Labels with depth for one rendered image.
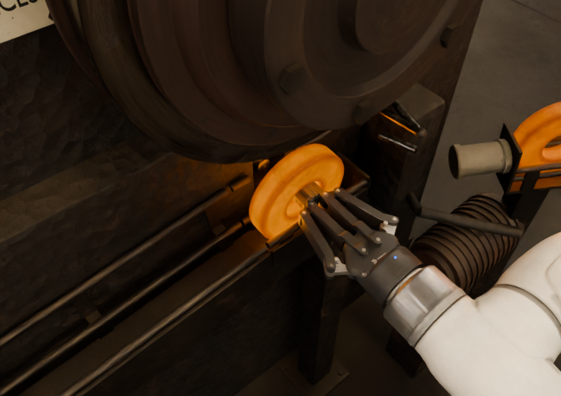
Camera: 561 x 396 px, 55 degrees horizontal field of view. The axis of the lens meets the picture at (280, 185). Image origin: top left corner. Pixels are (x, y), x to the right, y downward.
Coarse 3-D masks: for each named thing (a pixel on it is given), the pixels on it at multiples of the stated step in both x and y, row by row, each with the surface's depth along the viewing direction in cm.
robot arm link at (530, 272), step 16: (544, 240) 68; (560, 240) 66; (528, 256) 66; (544, 256) 64; (560, 256) 63; (512, 272) 65; (528, 272) 63; (544, 272) 62; (560, 272) 61; (528, 288) 61; (544, 288) 61; (560, 288) 60; (544, 304) 60; (560, 304) 60; (560, 320) 59
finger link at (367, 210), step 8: (336, 192) 74; (344, 192) 74; (344, 200) 73; (352, 200) 73; (360, 200) 73; (352, 208) 73; (360, 208) 72; (368, 208) 72; (360, 216) 74; (368, 216) 72; (376, 216) 71; (384, 216) 71; (392, 216) 71; (368, 224) 73; (376, 224) 72; (392, 224) 71
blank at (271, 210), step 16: (320, 144) 75; (288, 160) 71; (304, 160) 71; (320, 160) 72; (336, 160) 75; (272, 176) 71; (288, 176) 70; (304, 176) 72; (320, 176) 75; (336, 176) 78; (256, 192) 72; (272, 192) 70; (288, 192) 72; (256, 208) 72; (272, 208) 72; (288, 208) 79; (256, 224) 74; (272, 224) 75; (288, 224) 78
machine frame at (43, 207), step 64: (0, 64) 51; (64, 64) 55; (448, 64) 99; (0, 128) 55; (64, 128) 60; (128, 128) 65; (0, 192) 59; (64, 192) 61; (128, 192) 64; (192, 192) 72; (0, 256) 57; (64, 256) 64; (0, 320) 63; (64, 320) 71; (256, 320) 112; (0, 384) 70; (192, 384) 111
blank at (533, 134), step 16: (544, 112) 85; (560, 112) 84; (528, 128) 87; (544, 128) 85; (560, 128) 85; (528, 144) 88; (544, 144) 88; (528, 160) 91; (544, 160) 91; (560, 160) 92
